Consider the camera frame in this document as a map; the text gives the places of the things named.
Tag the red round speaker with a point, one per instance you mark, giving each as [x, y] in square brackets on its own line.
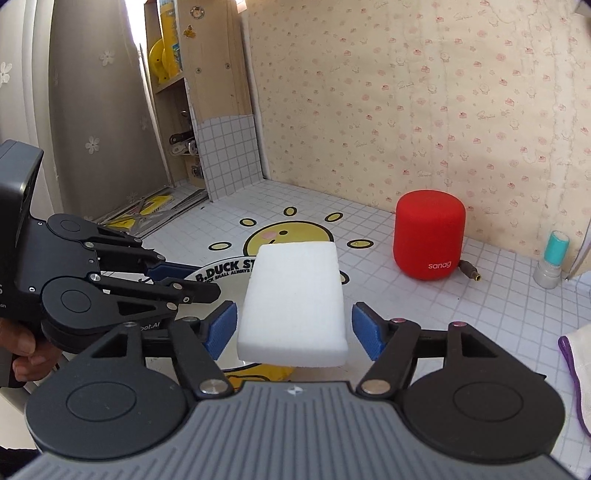
[429, 230]

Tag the black silver metal clamps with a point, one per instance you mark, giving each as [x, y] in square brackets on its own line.
[182, 145]

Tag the white sponge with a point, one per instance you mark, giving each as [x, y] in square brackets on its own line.
[295, 300]

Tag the teal capped small bottle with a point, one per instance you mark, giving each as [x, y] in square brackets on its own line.
[551, 263]

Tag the yellow duck sticker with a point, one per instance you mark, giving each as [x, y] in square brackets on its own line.
[189, 31]

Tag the yellow plastic toy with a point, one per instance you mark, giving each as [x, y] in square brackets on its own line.
[161, 60]

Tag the beige flowered curtain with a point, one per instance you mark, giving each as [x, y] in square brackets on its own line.
[92, 92]

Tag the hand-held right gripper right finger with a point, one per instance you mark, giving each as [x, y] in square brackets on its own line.
[369, 332]

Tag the yellow blue package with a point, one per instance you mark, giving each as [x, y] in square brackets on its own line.
[170, 27]

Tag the metal folding stand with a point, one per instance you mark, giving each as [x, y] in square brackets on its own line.
[180, 203]

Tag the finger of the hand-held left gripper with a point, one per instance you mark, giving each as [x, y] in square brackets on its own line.
[166, 270]
[198, 293]

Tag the person's left hand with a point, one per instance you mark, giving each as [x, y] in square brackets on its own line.
[27, 367]

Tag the bear face sticker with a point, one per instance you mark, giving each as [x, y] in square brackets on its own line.
[197, 14]

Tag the white cloth purple edge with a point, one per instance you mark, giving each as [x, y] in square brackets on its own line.
[581, 369]

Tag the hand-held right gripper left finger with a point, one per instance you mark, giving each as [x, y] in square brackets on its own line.
[224, 330]

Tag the wooden shelf with grid paper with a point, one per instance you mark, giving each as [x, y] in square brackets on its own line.
[217, 69]

